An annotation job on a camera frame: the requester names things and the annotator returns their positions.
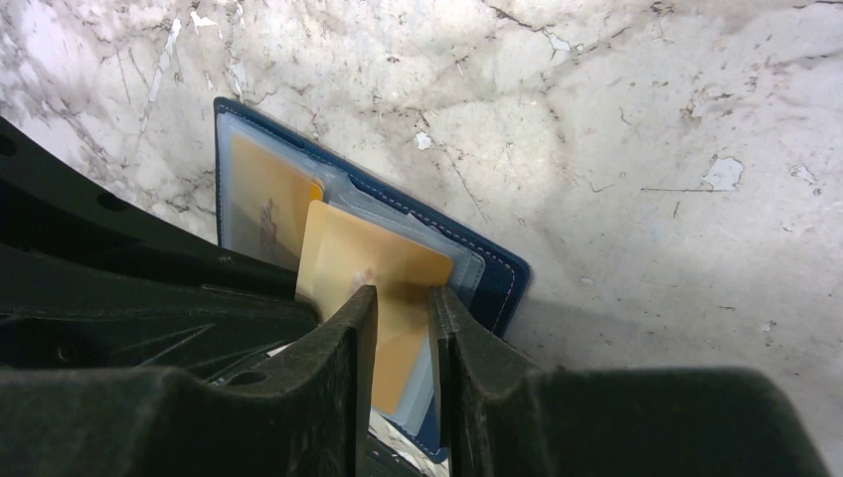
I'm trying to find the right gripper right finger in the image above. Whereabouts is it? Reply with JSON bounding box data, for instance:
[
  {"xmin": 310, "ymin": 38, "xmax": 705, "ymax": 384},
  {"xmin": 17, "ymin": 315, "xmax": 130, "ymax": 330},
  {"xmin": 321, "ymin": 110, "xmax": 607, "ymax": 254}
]
[{"xmin": 428, "ymin": 287, "xmax": 828, "ymax": 476}]

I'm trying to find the blue leather card holder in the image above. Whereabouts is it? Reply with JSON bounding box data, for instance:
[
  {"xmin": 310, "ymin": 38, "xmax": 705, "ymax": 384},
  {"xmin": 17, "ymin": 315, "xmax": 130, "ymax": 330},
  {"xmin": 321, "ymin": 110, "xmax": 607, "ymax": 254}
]
[{"xmin": 213, "ymin": 96, "xmax": 532, "ymax": 463}]

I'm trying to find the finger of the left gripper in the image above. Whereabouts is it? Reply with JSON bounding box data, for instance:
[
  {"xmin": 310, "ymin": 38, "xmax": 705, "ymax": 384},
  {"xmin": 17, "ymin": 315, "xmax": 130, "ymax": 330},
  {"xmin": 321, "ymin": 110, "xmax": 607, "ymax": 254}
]
[{"xmin": 1, "ymin": 121, "xmax": 316, "ymax": 382}]

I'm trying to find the gold card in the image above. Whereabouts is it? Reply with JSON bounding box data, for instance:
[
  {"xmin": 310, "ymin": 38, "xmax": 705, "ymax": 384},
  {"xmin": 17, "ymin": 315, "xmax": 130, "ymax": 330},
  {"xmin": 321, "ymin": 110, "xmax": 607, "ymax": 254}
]
[
  {"xmin": 294, "ymin": 200, "xmax": 454, "ymax": 416},
  {"xmin": 222, "ymin": 133, "xmax": 324, "ymax": 271}
]

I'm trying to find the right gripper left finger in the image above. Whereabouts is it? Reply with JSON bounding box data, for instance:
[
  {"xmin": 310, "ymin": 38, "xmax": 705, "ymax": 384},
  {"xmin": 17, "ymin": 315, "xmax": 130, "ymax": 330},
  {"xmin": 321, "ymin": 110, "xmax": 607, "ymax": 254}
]
[{"xmin": 1, "ymin": 285, "xmax": 378, "ymax": 476}]

